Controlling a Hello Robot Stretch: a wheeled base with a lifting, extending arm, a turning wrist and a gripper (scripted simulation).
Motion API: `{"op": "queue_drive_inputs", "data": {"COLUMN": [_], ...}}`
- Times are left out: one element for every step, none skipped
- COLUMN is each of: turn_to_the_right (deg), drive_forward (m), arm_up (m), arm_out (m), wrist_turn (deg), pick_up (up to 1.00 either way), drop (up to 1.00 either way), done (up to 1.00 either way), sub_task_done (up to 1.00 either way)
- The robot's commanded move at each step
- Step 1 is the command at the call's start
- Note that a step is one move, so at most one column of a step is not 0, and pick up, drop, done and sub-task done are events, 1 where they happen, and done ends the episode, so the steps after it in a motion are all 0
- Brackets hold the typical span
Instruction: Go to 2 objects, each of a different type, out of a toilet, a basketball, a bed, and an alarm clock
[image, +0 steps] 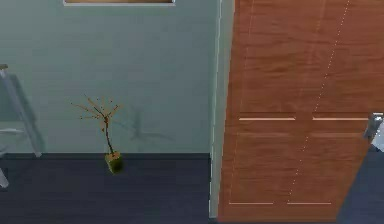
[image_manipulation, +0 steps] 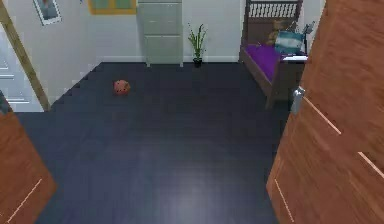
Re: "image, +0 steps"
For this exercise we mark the bare twig plant green pot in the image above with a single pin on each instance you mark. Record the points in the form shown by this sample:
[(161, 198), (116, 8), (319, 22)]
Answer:
[(114, 162)]

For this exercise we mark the brown wooden room door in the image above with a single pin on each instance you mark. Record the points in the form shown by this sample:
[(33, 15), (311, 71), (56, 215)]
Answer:
[(296, 83)]

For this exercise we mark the grey metal frame furniture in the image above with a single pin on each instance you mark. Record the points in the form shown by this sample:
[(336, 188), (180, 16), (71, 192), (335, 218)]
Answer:
[(13, 100)]

